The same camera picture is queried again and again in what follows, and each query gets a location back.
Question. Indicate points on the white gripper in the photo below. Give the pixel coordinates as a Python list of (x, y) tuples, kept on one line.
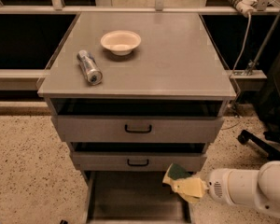
[(216, 185)]

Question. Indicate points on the green and yellow sponge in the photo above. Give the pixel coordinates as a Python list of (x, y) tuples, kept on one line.
[(175, 172)]

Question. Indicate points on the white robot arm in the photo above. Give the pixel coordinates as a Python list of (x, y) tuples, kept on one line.
[(257, 189)]

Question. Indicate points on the grey bottom drawer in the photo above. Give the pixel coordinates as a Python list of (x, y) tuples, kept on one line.
[(133, 198)]

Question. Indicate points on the grey drawer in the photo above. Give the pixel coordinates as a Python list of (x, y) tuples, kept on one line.
[(114, 156), (133, 198), (103, 120)]

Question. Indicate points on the grey middle drawer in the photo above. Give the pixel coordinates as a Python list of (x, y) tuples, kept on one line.
[(114, 156)]

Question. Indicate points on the grey drawer cabinet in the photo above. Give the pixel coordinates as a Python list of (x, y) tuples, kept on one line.
[(175, 61)]

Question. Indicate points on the grey top drawer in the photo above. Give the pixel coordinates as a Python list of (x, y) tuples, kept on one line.
[(103, 120)]

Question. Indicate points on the black office chair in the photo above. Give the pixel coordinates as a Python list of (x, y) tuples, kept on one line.
[(268, 110)]

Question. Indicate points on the silver drink can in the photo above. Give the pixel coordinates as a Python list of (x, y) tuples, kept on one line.
[(89, 67)]

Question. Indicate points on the white paper bowl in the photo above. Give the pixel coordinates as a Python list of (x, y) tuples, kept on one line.
[(121, 42)]

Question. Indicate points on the white power strip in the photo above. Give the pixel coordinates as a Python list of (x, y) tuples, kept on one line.
[(245, 7)]

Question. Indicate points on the metal clamp stand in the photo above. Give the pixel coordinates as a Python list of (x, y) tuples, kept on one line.
[(252, 64)]

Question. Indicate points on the black middle drawer handle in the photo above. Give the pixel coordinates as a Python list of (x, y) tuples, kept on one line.
[(135, 163)]

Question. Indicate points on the black drawer handle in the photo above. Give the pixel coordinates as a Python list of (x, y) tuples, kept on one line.
[(135, 163), (129, 129)]

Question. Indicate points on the black top drawer handle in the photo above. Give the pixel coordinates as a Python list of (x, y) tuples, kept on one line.
[(129, 129)]

